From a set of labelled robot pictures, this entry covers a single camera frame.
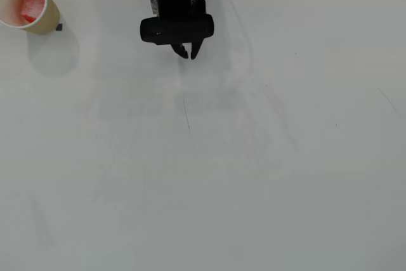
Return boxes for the tan paper cup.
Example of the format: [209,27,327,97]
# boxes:
[0,0,62,36]

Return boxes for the red speckled white foam cube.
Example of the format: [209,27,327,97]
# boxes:
[20,0,46,22]

